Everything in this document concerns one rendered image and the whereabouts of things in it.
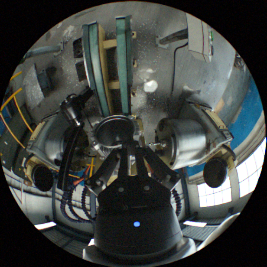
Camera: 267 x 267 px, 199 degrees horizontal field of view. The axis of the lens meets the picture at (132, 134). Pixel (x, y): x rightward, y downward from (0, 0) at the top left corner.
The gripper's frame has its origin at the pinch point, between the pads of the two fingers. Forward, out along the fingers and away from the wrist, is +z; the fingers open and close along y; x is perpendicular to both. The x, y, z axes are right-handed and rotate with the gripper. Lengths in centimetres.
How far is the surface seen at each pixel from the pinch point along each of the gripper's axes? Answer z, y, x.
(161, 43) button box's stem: 9.4, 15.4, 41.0
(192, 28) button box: -11.0, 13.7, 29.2
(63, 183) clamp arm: -11.2, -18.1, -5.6
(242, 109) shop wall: 58, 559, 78
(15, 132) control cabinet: 16, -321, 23
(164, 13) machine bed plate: -1, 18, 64
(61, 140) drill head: 2.8, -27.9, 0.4
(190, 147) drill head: 0.1, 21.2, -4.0
